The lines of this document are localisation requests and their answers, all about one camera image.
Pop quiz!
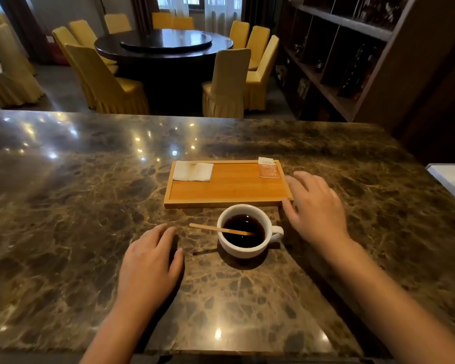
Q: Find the dark patterned box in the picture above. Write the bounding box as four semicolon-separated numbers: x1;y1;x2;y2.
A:
337;42;380;100

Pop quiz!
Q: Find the black coffee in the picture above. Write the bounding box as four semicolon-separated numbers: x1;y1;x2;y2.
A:
222;214;266;249

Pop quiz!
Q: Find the dark curtain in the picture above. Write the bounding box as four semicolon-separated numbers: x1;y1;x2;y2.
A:
0;0;54;65
130;0;161;32
241;0;286;36

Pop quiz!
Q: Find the person's left forearm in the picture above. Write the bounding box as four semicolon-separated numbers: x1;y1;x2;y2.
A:
80;299;164;364

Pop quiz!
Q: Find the group of yellow covered chairs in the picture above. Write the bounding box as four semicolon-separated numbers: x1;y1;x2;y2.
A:
0;10;280;119

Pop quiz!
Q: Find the dark round dining table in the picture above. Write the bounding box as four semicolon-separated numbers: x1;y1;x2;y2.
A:
94;29;234;112

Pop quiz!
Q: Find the person's right hand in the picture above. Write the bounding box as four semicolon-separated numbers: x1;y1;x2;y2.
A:
281;171;352;255

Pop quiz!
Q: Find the dark round turntable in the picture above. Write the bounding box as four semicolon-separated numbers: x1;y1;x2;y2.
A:
120;29;213;54

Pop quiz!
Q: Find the person's right forearm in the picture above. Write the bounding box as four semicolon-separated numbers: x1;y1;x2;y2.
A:
318;238;455;364

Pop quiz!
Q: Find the white folded napkin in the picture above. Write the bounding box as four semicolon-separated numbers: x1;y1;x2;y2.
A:
172;161;214;183

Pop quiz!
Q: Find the orange and white sugar packet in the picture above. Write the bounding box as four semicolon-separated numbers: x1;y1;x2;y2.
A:
258;157;280;179

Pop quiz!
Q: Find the wooden serving tray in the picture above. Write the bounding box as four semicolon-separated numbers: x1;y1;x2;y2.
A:
164;160;293;209

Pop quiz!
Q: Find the wooden stir stick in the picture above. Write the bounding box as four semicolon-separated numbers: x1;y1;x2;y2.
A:
189;223;256;237

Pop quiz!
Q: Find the white coffee cup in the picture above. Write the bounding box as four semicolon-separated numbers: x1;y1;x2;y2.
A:
217;204;284;260

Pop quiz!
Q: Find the white sheer curtain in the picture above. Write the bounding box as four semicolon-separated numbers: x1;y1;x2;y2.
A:
157;0;243;35

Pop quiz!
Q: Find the dark wooden shelf unit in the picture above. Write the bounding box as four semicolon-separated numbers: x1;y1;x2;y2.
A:
275;0;455;165

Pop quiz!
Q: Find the white flat board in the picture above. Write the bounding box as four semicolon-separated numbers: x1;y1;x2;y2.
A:
426;164;455;211

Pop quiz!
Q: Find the person's left hand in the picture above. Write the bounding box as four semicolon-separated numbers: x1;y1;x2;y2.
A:
117;223;185;312

